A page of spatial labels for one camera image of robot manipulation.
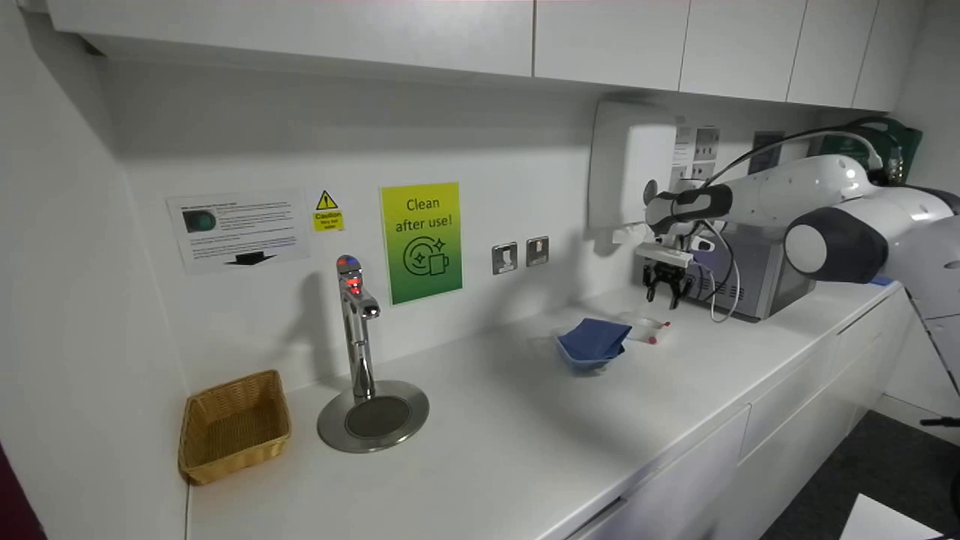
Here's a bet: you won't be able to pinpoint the black wall panel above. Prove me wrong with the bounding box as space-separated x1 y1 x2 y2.
747 130 787 175

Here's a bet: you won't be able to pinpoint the white instruction sign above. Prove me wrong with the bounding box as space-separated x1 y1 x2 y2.
166 192 312 274

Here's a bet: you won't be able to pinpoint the white wall cabinets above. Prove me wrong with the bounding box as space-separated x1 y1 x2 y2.
44 0 928 114

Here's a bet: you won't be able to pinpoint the grey metal appliance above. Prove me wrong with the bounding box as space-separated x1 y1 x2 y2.
630 223 819 324

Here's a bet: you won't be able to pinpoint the wicker basket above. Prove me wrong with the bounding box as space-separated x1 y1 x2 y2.
176 368 294 490

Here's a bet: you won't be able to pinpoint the clear rectangular container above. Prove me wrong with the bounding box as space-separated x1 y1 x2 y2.
615 309 676 347

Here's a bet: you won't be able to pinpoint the green yellow cleaning poster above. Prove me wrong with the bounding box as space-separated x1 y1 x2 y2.
378 180 466 305

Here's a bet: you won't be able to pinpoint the blue towel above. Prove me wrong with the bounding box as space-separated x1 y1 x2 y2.
554 314 636 371

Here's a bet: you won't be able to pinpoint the white paper towel dispenser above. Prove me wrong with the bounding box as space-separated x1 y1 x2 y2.
586 100 684 247

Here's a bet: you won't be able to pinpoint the white wall notices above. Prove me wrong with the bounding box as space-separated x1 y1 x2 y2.
670 126 724 184

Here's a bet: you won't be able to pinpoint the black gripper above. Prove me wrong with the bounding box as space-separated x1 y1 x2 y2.
642 265 695 311

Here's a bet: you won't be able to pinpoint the white floor plate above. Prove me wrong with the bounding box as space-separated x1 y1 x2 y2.
837 492 953 540

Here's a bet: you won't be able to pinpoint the white base cabinets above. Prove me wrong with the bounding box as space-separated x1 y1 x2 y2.
551 288 923 540

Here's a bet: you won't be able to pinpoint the green first aid box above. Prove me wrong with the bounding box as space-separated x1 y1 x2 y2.
806 114 916 189

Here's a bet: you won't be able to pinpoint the chrome water tap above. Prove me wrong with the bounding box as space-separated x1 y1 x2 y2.
332 252 386 403

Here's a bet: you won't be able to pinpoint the yellow warning sign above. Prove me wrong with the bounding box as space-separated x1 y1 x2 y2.
312 187 347 236

